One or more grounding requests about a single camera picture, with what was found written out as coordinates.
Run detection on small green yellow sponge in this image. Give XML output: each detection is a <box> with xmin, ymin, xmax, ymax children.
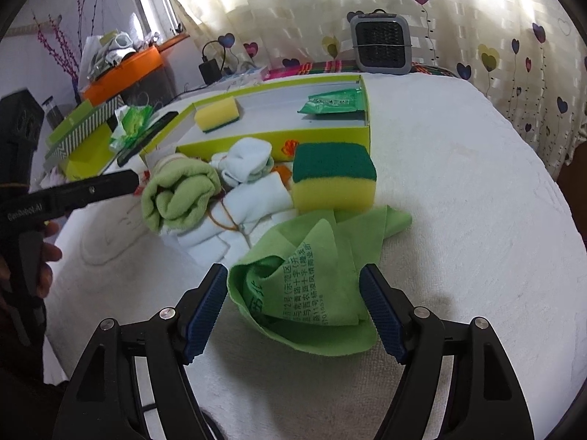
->
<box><xmin>194</xmin><ymin>98</ymin><xmax>240</xmax><ymax>135</ymax></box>

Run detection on window frame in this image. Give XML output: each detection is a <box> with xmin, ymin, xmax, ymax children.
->
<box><xmin>128</xmin><ymin>0</ymin><xmax>184</xmax><ymax>37</ymax></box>

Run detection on white textured table cover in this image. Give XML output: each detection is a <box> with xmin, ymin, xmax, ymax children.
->
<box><xmin>43</xmin><ymin>73</ymin><xmax>587</xmax><ymax>440</ymax></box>

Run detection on black flat strip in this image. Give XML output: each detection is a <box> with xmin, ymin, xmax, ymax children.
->
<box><xmin>117</xmin><ymin>111</ymin><xmax>179</xmax><ymax>166</ymax></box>

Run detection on black power adapter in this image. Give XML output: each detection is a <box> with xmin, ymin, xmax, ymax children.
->
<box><xmin>198</xmin><ymin>40</ymin><xmax>230</xmax><ymax>85</ymax></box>

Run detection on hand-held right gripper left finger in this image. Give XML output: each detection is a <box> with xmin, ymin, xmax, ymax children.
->
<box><xmin>54</xmin><ymin>263</ymin><xmax>229</xmax><ymax>440</ymax></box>

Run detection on white sock bundle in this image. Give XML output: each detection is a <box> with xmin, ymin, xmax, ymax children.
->
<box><xmin>211</xmin><ymin>137</ymin><xmax>276</xmax><ymax>188</ymax></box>

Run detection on clear plastic package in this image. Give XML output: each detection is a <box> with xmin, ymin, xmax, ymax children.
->
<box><xmin>83</xmin><ymin>27</ymin><xmax>138</xmax><ymax>83</ymax></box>

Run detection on yellow-green cardboard box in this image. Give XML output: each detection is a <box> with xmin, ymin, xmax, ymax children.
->
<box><xmin>140</xmin><ymin>73</ymin><xmax>371</xmax><ymax>166</ymax></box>

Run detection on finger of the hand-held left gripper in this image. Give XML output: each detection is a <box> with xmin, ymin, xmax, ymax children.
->
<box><xmin>55</xmin><ymin>169</ymin><xmax>139</xmax><ymax>214</ymax></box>

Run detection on large green yellow sponge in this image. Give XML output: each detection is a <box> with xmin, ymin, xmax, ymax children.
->
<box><xmin>292</xmin><ymin>143</ymin><xmax>378</xmax><ymax>214</ymax></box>

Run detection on green towel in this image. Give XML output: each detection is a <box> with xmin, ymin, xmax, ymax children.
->
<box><xmin>141</xmin><ymin>158</ymin><xmax>222</xmax><ymax>234</ymax></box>

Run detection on orange storage box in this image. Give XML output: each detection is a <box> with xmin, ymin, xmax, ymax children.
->
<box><xmin>81</xmin><ymin>34</ymin><xmax>191</xmax><ymax>106</ymax></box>

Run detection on brown wooden furniture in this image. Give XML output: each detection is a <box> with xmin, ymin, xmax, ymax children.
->
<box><xmin>557</xmin><ymin>137</ymin><xmax>587</xmax><ymax>239</ymax></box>

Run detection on heart print curtain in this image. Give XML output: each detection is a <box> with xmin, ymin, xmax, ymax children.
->
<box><xmin>147</xmin><ymin>0</ymin><xmax>587</xmax><ymax>170</ymax></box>

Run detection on pink flower branches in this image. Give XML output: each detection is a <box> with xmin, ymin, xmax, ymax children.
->
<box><xmin>32</xmin><ymin>0</ymin><xmax>106</xmax><ymax>83</ymax></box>

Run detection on person's left hand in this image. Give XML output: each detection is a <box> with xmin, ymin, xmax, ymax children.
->
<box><xmin>36</xmin><ymin>221</ymin><xmax>63</xmax><ymax>298</ymax></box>

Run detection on green printed cloth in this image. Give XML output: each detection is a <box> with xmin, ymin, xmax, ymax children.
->
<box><xmin>228</xmin><ymin>206</ymin><xmax>412</xmax><ymax>358</ymax></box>

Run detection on grey portable heater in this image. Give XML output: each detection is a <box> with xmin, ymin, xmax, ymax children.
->
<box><xmin>349</xmin><ymin>9</ymin><xmax>412</xmax><ymax>75</ymax></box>

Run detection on white cloth bundle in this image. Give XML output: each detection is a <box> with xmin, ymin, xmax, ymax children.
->
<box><xmin>160</xmin><ymin>213</ymin><xmax>251</xmax><ymax>264</ymax></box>
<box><xmin>220</xmin><ymin>179</ymin><xmax>296</xmax><ymax>239</ymax></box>

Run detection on yellow-green striped box lid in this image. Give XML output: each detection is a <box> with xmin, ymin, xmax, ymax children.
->
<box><xmin>43</xmin><ymin>101</ymin><xmax>129</xmax><ymax>182</ymax></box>

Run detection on clear plastic box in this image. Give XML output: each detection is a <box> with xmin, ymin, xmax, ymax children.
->
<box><xmin>229</xmin><ymin>66</ymin><xmax>269</xmax><ymax>84</ymax></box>

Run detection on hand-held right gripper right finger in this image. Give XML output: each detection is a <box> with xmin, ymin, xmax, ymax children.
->
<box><xmin>359</xmin><ymin>263</ymin><xmax>535</xmax><ymax>440</ymax></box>

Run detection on green white plastic bag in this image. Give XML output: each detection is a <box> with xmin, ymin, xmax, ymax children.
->
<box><xmin>109</xmin><ymin>104</ymin><xmax>154</xmax><ymax>152</ymax></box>

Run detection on dark glass jar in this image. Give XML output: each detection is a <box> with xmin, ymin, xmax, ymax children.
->
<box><xmin>43</xmin><ymin>96</ymin><xmax>65</xmax><ymax>129</ymax></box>

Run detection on green foil packet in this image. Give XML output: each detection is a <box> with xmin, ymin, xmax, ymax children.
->
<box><xmin>296</xmin><ymin>89</ymin><xmax>366</xmax><ymax>115</ymax></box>

